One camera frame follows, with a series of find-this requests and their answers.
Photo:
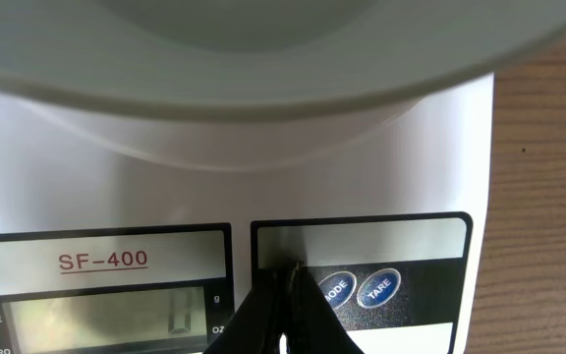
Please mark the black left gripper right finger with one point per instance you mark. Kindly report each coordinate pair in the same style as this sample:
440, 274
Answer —
311, 326

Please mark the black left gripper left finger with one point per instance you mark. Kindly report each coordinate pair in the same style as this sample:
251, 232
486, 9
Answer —
254, 329

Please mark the white digital kitchen scale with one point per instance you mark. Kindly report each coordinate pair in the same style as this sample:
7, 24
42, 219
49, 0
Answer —
121, 235

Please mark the grey bowl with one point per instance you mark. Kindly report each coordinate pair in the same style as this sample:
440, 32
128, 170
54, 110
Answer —
259, 60

